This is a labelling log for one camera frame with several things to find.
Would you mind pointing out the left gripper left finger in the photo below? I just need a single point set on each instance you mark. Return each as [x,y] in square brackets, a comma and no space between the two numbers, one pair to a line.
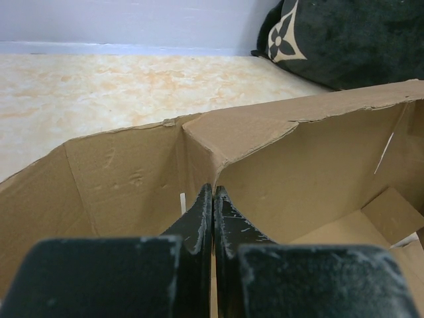
[164,276]

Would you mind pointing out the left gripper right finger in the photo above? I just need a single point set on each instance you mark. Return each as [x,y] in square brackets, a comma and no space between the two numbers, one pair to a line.
[257,277]

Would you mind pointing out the brown cardboard box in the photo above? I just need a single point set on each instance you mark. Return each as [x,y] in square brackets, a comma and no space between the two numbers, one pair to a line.
[337,168]

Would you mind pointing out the black plush flower-pattern bag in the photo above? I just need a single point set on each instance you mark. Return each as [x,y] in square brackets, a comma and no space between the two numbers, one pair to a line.
[345,44]

